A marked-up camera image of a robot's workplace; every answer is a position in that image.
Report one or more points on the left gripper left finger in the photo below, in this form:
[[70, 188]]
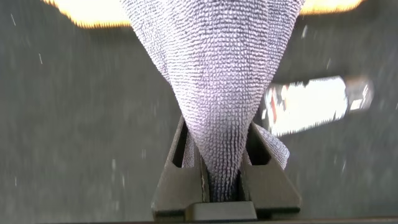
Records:
[[180, 186]]

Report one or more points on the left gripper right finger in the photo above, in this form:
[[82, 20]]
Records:
[[270, 189]]

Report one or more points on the black tube grey cap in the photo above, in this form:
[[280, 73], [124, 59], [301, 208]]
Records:
[[311, 102]]

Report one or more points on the grey towel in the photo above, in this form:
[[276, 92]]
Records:
[[217, 77]]

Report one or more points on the wicker basket holding kitchenware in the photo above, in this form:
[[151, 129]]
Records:
[[93, 12]]

